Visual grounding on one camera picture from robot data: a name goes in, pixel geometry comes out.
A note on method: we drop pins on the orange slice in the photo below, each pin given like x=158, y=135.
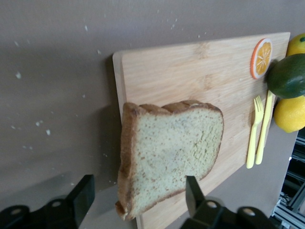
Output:
x=262, y=58

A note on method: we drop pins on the wooden cutting board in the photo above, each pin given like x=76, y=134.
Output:
x=181, y=76

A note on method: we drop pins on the green avocado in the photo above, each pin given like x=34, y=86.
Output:
x=289, y=76

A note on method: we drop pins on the yellow plastic knife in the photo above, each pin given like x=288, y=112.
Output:
x=264, y=133

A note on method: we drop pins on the aluminium profile frame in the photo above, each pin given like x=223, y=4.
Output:
x=293, y=190

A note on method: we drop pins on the yellow plastic fork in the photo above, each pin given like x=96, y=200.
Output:
x=254, y=133

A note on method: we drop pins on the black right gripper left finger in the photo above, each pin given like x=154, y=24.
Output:
x=81, y=198

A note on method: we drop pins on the yellow lemon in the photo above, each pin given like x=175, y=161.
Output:
x=297, y=45
x=291, y=114

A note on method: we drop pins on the thick bread slice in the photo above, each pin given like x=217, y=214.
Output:
x=171, y=152

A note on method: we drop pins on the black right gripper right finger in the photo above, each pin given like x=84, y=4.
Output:
x=196, y=202

